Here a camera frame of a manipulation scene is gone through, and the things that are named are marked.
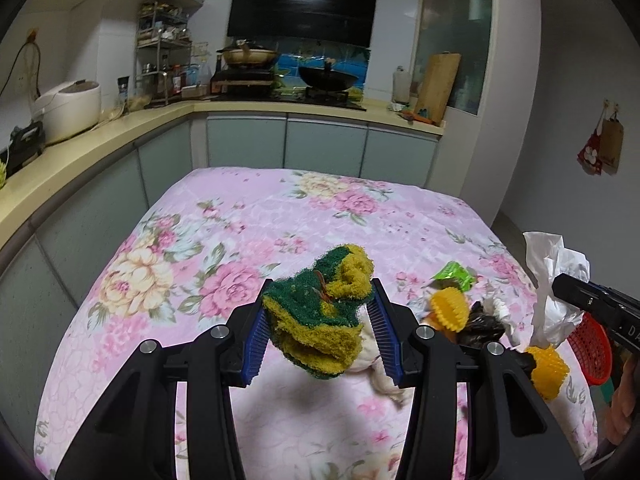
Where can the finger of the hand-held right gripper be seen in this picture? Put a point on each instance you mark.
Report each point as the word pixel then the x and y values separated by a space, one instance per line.
pixel 575 290

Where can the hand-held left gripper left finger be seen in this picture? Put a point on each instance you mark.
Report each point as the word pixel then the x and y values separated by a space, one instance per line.
pixel 255 345

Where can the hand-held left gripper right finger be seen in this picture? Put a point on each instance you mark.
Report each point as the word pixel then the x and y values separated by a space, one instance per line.
pixel 386 332

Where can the large white tissue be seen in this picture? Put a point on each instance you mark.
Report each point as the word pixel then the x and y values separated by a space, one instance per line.
pixel 550 320

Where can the red plastic basket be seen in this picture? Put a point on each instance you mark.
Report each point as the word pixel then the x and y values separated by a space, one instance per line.
pixel 595 355

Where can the white cloth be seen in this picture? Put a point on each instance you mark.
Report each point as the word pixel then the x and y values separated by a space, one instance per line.
pixel 389 390

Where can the green and yellow scouring sponge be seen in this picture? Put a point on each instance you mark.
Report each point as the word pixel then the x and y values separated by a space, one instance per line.
pixel 310 320

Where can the yellow spiky ball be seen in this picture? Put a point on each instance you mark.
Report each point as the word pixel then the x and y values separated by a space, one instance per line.
pixel 547 372
pixel 447 310

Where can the small white tissue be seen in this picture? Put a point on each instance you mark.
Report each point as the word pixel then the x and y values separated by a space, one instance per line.
pixel 502 310

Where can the green snack wrapper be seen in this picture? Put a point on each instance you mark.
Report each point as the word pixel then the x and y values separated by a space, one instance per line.
pixel 452 275

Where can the black plastic bag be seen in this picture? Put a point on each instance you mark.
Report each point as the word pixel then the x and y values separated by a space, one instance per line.
pixel 480 325

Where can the person's right hand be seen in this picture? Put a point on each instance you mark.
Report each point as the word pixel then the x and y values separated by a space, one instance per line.
pixel 621 410

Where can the pink floral blanket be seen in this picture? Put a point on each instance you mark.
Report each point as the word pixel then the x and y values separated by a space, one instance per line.
pixel 250 220

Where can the red hanging bag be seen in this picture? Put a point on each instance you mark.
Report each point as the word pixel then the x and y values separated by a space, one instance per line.
pixel 591 152

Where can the brown hanging bag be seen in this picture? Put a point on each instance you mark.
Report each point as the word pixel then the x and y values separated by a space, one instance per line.
pixel 612 145

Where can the kitchen counter with cabinets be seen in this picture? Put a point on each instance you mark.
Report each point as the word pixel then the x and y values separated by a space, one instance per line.
pixel 320 142

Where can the black gas stove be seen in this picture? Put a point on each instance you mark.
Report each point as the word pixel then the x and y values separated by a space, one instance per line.
pixel 320 100

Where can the wooden cutting board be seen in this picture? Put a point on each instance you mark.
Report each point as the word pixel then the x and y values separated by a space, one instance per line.
pixel 437 87

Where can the white plastic bottle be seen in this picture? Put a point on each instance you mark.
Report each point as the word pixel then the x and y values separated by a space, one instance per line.
pixel 401 87

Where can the black wok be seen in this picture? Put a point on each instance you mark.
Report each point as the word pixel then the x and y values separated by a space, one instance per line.
pixel 327 77

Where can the clear oil bottle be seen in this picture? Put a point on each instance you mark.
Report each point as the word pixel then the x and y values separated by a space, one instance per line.
pixel 205 77

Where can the frying pan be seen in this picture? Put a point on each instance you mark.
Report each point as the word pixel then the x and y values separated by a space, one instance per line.
pixel 247 55

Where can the white rice cooker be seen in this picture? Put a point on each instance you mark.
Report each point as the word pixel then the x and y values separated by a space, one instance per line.
pixel 67 110

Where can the small black appliance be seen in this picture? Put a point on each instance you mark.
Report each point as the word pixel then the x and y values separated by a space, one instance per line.
pixel 25 147

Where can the metal spice rack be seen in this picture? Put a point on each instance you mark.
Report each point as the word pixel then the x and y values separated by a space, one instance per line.
pixel 162 55

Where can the black range hood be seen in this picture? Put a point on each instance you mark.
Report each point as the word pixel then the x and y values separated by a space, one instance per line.
pixel 300 5

